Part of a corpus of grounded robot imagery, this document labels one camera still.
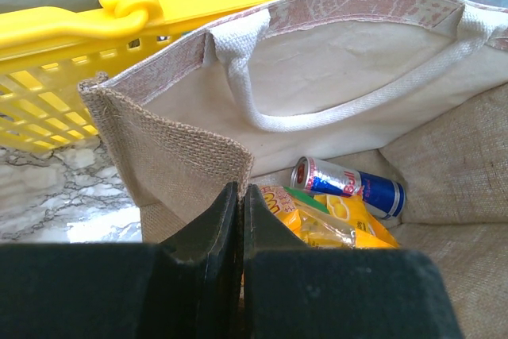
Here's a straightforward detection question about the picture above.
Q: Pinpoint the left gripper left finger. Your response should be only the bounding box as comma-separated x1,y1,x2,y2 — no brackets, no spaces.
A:
1,183,239,338

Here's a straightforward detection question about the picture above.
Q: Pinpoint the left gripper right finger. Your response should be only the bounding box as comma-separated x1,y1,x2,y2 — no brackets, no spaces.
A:
244,185,462,338

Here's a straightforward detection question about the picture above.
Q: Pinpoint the orange yellow snack bag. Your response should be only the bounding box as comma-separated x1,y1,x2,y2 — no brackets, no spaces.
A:
260,186,399,249

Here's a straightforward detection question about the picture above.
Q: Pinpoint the green snack bag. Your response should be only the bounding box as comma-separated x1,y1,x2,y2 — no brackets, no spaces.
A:
283,187,328,214

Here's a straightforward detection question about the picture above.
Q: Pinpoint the red bull can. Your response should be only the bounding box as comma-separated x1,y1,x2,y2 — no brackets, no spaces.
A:
290,156,406,220

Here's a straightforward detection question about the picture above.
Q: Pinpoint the brown jute tote bag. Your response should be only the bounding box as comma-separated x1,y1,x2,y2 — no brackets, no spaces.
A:
79,0,507,338

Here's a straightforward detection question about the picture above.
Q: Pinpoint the yellow plastic shopping basket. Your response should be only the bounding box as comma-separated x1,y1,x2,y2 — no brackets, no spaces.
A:
1,0,271,152

